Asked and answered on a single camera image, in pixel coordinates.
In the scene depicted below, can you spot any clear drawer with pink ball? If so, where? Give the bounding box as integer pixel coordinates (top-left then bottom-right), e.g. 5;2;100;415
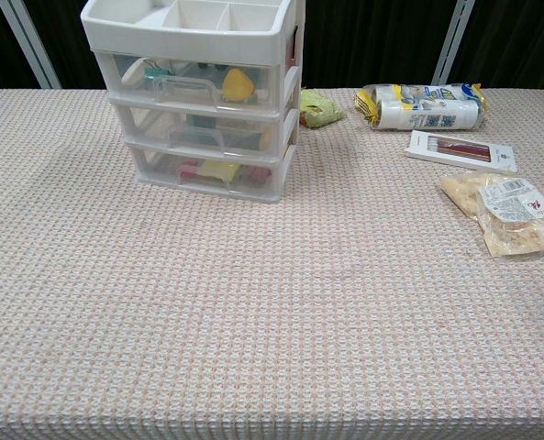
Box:
132;148;275;190

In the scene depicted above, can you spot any clear drawer with yellow duck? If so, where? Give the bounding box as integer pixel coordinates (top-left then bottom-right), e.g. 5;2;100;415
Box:
110;53;273;112

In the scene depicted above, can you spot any white coloured pencil box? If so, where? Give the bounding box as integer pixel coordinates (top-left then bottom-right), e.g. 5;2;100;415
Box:
404;129;519;174

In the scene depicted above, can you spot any pink binder clip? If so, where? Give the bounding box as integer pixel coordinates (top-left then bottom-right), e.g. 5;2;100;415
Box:
243;166;272;183

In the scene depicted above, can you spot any yellow crumpled packet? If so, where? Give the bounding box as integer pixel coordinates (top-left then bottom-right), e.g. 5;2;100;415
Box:
196;159;241;182

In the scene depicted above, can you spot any beige woven tablecloth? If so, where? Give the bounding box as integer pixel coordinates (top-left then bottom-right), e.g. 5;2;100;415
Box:
0;87;544;440

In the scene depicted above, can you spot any pink ball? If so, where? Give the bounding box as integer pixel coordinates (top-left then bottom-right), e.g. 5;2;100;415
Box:
175;160;200;182

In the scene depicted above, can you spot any green snack packet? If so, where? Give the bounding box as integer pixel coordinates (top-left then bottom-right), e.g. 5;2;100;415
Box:
298;87;347;129

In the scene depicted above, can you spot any yellow rubber duck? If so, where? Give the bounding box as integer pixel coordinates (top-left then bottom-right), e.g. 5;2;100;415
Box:
222;68;258;102

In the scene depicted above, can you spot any black curtain backdrop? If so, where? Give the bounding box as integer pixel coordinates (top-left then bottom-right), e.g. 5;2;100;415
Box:
0;0;544;93

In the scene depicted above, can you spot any clear snack bag with label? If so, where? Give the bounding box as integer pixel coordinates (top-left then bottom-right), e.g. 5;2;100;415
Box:
439;171;544;260

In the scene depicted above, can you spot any white plastic drawer organizer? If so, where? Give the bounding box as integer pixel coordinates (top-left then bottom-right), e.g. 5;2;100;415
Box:
79;0;307;205

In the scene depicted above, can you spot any white metal frame post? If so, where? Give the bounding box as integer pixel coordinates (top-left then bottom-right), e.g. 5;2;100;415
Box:
431;0;477;86
0;0;63;90

